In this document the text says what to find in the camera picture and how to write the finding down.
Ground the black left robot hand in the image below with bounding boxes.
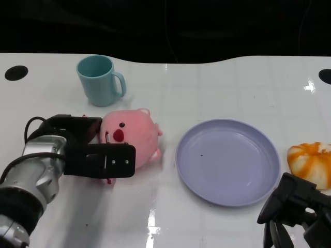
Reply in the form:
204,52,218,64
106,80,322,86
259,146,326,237
38,115,137,179

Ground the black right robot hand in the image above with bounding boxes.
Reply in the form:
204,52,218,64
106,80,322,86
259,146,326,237
257,172,331,248

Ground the pink plush doll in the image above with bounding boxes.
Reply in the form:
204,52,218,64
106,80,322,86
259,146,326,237
82,107,163,184

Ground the purple plate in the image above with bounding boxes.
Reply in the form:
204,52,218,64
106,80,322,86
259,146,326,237
175,118,281,208

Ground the orange white bread toy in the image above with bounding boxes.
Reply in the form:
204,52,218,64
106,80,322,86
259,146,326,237
287,142,331,191

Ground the teal mug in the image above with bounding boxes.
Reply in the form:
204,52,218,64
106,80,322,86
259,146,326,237
76,54,127,107

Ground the black curtain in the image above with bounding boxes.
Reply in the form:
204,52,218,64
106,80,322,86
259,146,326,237
0,0,331,65

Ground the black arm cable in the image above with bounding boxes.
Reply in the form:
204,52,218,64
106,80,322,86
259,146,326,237
0,152,65,181
24,116,52,145

